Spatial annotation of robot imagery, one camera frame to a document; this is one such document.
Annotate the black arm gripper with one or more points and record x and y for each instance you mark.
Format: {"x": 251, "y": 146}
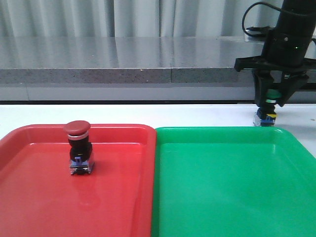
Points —
{"x": 281, "y": 52}

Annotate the green mushroom push button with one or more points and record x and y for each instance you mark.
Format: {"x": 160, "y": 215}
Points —
{"x": 266, "y": 115}

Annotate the red mushroom push button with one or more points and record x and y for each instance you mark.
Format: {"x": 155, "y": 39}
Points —
{"x": 81, "y": 152}

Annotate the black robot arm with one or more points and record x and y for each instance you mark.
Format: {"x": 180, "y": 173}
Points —
{"x": 297, "y": 17}

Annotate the green plastic tray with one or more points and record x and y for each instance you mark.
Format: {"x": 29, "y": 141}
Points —
{"x": 233, "y": 182}

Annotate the grey stone counter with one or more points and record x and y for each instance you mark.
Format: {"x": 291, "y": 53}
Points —
{"x": 135, "y": 70}

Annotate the red plastic tray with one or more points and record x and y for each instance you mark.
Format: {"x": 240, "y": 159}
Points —
{"x": 40, "y": 198}

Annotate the white pleated curtain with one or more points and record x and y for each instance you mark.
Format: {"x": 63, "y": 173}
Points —
{"x": 134, "y": 18}

